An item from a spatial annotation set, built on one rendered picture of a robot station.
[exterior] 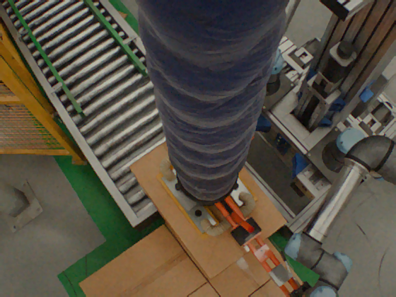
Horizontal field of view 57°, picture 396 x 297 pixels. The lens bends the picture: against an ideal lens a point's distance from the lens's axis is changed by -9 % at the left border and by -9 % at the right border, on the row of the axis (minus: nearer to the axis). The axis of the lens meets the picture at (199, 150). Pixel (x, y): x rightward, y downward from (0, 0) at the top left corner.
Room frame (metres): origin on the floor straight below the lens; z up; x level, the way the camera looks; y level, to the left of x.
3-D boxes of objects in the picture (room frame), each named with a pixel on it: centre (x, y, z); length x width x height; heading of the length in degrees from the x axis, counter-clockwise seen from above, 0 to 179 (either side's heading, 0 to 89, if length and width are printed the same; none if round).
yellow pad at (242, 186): (0.45, -0.11, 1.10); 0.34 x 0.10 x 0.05; 34
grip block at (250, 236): (0.19, -0.17, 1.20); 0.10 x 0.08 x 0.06; 124
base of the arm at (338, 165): (0.52, -0.63, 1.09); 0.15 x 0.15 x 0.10
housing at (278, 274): (0.01, -0.29, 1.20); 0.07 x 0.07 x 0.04; 34
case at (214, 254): (0.37, -0.03, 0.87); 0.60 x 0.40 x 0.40; 34
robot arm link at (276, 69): (0.91, -0.32, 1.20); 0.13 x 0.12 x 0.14; 60
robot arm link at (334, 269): (0.01, -0.40, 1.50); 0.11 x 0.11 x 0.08; 54
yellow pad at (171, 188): (0.34, 0.05, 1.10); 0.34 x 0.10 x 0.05; 34
